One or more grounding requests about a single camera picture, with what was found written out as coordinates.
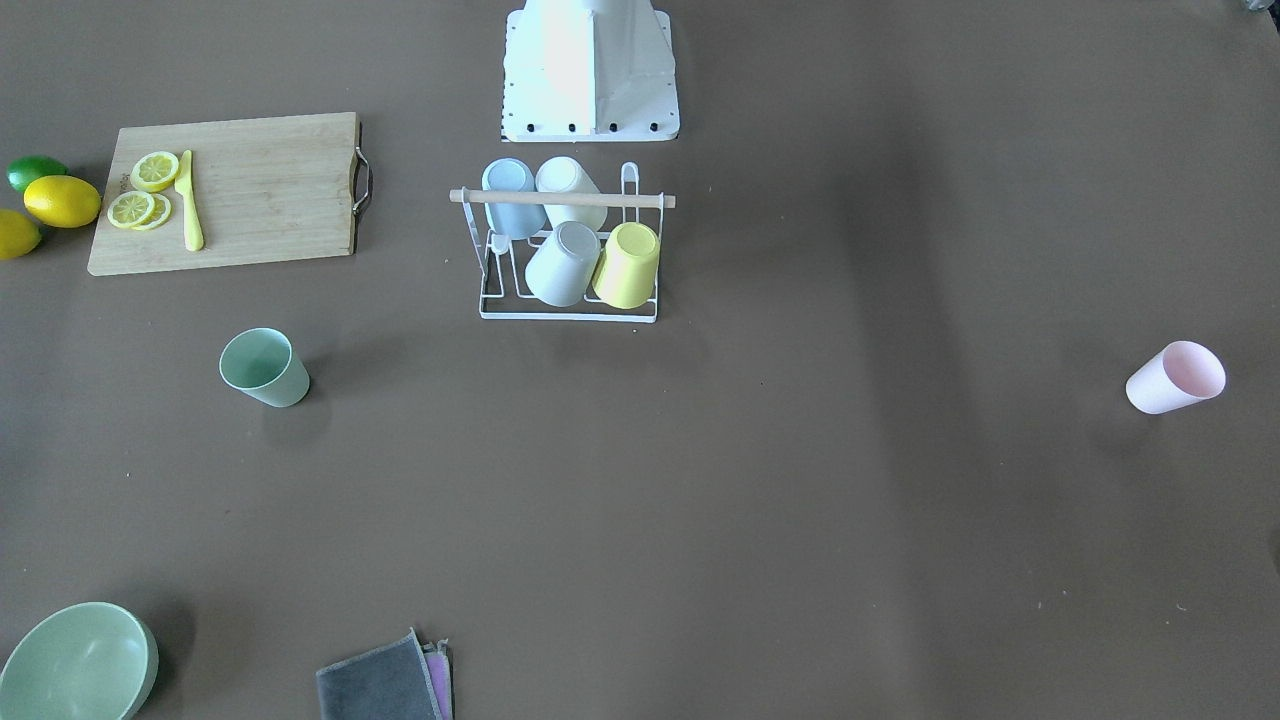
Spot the grey cloth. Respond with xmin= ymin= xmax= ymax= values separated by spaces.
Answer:
xmin=316 ymin=632 xmax=436 ymax=719

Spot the mint green cup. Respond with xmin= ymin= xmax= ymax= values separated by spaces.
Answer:
xmin=218 ymin=328 xmax=311 ymax=407

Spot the green bowl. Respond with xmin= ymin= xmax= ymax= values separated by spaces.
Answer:
xmin=1 ymin=602 xmax=159 ymax=719

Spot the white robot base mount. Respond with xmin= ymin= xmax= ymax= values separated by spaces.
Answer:
xmin=500 ymin=1 xmax=681 ymax=143

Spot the lemon slice hidden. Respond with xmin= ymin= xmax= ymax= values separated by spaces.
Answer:
xmin=132 ymin=193 xmax=173 ymax=231

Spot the lemon slice lower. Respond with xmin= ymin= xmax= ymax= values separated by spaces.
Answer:
xmin=105 ymin=190 xmax=157 ymax=229

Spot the grey cup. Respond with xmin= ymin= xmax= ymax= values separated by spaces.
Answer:
xmin=525 ymin=222 xmax=602 ymax=307

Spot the pink cup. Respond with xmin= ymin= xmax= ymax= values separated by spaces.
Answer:
xmin=1125 ymin=340 xmax=1228 ymax=415

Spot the lemon slice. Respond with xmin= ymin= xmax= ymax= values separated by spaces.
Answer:
xmin=105 ymin=190 xmax=157 ymax=229
xmin=128 ymin=151 xmax=180 ymax=193

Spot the yellow plastic knife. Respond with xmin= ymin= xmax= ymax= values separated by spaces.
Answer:
xmin=174 ymin=149 xmax=205 ymax=252

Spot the yellow lemon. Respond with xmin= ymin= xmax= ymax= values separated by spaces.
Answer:
xmin=0 ymin=208 xmax=42 ymax=261
xmin=23 ymin=176 xmax=102 ymax=228

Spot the green lime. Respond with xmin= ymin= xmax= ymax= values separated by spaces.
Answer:
xmin=6 ymin=154 xmax=69 ymax=193

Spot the white wire cup holder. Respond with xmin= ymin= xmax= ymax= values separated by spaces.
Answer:
xmin=449 ymin=156 xmax=676 ymax=323

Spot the lemon slice upper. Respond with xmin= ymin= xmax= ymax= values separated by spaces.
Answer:
xmin=128 ymin=151 xmax=180 ymax=193

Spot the purple cloth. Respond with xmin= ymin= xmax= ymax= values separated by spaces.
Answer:
xmin=421 ymin=639 xmax=454 ymax=720

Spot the cream white cup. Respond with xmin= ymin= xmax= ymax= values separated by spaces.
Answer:
xmin=535 ymin=156 xmax=608 ymax=232

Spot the yellow cup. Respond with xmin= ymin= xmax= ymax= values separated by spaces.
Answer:
xmin=591 ymin=222 xmax=660 ymax=310

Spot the light blue cup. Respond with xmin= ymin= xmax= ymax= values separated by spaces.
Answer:
xmin=481 ymin=158 xmax=547 ymax=240

